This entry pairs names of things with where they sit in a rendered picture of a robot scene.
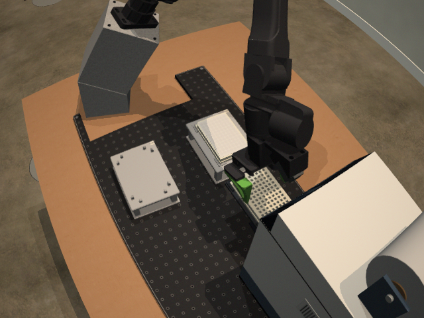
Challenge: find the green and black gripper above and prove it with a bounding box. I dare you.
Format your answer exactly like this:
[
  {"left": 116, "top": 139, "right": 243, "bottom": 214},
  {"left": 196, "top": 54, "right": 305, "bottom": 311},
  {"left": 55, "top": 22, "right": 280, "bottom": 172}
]
[{"left": 224, "top": 129, "right": 277, "bottom": 204}]

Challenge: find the grey cylinder stub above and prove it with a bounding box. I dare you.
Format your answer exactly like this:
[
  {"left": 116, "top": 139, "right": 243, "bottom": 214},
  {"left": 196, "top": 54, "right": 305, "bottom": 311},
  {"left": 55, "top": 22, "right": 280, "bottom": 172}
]
[{"left": 385, "top": 294, "right": 394, "bottom": 303}]

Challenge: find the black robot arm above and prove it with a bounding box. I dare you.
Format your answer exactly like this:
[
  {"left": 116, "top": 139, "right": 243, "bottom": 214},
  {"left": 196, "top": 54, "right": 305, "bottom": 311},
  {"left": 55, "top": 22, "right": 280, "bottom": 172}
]
[{"left": 111, "top": 0, "right": 314, "bottom": 183}]

